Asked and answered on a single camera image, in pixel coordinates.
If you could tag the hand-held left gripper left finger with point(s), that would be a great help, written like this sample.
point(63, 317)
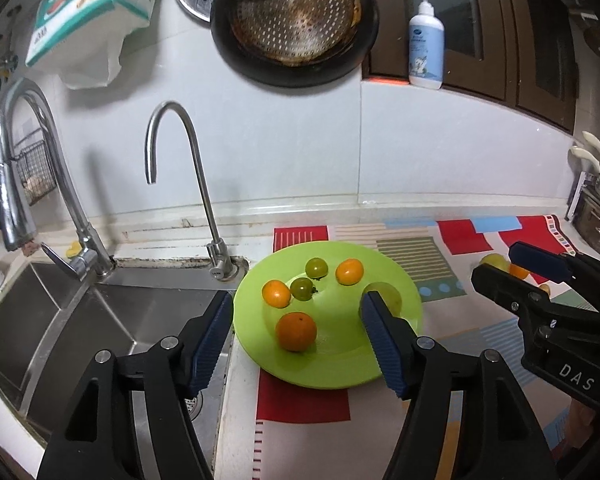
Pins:
point(212, 340)

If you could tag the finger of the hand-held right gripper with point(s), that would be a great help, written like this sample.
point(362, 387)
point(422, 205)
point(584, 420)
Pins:
point(505, 290)
point(540, 260)

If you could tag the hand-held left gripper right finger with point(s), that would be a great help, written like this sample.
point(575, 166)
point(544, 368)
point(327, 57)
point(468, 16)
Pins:
point(385, 350)

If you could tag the orange with stem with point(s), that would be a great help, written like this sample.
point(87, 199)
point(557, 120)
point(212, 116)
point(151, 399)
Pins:
point(519, 272)

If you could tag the green apple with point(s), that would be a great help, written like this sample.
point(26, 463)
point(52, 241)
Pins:
point(392, 296)

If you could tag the green plate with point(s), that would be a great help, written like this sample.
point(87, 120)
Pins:
point(330, 360)

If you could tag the small orange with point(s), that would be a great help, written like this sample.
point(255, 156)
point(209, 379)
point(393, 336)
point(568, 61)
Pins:
point(275, 293)
point(349, 271)

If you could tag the large orange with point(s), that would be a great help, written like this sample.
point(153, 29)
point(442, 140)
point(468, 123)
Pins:
point(295, 331)

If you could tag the small green citrus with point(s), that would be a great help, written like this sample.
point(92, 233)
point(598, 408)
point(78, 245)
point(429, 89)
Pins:
point(302, 288)
point(316, 267)

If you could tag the person's right hand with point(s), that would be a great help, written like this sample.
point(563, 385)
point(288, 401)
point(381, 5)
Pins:
point(586, 422)

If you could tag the brown longan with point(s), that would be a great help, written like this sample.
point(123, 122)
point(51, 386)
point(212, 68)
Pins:
point(545, 289)

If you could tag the yellow-green apple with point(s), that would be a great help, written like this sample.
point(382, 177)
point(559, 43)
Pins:
point(495, 261)

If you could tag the steel pot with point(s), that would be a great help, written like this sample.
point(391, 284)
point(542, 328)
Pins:
point(595, 225)

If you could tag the stainless steel sink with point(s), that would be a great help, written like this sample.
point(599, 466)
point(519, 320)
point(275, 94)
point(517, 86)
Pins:
point(130, 310)

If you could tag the patchwork printed tablecloth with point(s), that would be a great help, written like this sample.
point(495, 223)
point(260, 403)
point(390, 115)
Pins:
point(300, 405)

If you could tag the thin gooseneck faucet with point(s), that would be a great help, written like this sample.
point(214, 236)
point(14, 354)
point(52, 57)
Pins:
point(200, 175)

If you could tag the large chrome faucet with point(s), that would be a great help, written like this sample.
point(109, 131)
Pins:
point(75, 200)

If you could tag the blue pump lotion bottle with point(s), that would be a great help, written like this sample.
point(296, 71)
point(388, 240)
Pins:
point(425, 55)

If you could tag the black frying pan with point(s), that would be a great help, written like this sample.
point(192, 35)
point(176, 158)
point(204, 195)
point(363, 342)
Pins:
point(290, 76)

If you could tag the perforated metal strainer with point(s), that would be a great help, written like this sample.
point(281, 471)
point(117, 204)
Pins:
point(300, 25)

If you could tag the green tissue pack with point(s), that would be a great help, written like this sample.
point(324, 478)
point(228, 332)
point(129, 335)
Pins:
point(80, 10)

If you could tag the dark wooden window frame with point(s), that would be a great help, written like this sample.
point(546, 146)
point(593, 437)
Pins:
point(510, 60)

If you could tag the metal wall tap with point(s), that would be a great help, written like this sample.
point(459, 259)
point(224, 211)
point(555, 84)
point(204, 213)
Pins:
point(0, 62)

